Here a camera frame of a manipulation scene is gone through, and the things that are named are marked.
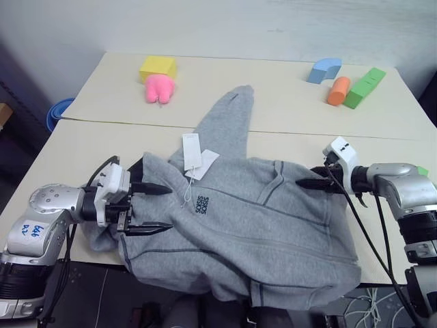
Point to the brown cardboard box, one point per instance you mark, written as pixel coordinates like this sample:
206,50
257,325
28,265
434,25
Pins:
4,115

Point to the blue foam arch block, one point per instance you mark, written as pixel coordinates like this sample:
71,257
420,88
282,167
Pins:
321,71

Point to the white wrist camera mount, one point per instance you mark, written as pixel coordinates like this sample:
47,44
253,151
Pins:
112,186
345,153

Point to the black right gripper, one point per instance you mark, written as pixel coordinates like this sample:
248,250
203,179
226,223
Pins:
334,181

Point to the white rectangular paper tag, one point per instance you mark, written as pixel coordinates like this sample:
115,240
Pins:
205,164
191,150

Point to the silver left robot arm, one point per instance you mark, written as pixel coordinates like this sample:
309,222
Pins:
37,225

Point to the pink plush toy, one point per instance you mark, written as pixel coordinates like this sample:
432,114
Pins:
158,89

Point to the orange foam cylinder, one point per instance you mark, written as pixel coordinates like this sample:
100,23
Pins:
338,90

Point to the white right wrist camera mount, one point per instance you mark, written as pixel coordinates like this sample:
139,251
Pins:
345,153

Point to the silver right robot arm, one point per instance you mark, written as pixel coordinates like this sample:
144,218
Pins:
406,191

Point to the grey zip jacket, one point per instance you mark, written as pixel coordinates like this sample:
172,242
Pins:
246,218

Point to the yellow foam block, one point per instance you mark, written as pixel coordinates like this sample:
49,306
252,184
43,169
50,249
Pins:
157,66

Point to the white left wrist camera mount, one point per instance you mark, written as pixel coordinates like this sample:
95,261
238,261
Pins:
112,186

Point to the green foam block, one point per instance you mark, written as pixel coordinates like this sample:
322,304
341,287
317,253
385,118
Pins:
363,88

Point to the blue round bucket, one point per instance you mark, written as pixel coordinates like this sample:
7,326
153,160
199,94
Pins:
56,112

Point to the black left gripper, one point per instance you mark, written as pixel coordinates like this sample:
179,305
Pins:
124,213

